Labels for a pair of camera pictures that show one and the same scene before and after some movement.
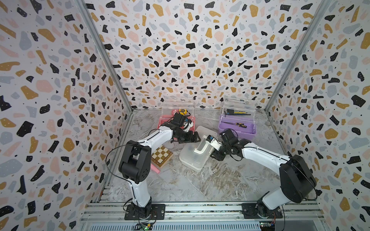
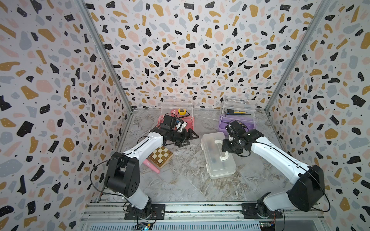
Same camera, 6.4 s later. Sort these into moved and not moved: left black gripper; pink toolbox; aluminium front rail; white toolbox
Moved: white toolbox
Not moved: left black gripper; pink toolbox; aluminium front rail
